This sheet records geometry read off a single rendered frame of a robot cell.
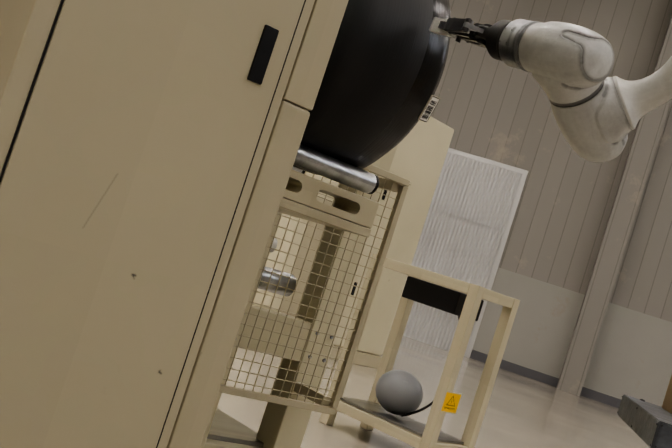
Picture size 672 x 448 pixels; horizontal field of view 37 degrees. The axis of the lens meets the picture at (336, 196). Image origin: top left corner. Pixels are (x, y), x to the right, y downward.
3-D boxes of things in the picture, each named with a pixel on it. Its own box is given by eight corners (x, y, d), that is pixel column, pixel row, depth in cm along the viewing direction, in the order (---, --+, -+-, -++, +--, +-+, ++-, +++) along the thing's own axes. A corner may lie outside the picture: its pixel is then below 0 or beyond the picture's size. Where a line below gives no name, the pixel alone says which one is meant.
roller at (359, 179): (255, 127, 196) (245, 120, 199) (245, 147, 196) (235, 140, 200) (383, 179, 217) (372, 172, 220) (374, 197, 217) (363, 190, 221)
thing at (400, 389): (421, 471, 411) (479, 285, 416) (318, 421, 451) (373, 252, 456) (466, 475, 437) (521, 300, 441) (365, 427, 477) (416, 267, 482)
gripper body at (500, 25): (537, 32, 185) (503, 25, 192) (507, 14, 180) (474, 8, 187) (521, 70, 185) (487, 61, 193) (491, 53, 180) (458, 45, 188)
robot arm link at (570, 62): (505, 43, 174) (531, 100, 181) (570, 57, 162) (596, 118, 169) (546, 5, 177) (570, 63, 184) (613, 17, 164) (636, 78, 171)
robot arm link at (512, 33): (530, 13, 175) (507, 9, 180) (509, 61, 176) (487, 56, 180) (561, 33, 181) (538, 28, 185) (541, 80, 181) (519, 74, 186)
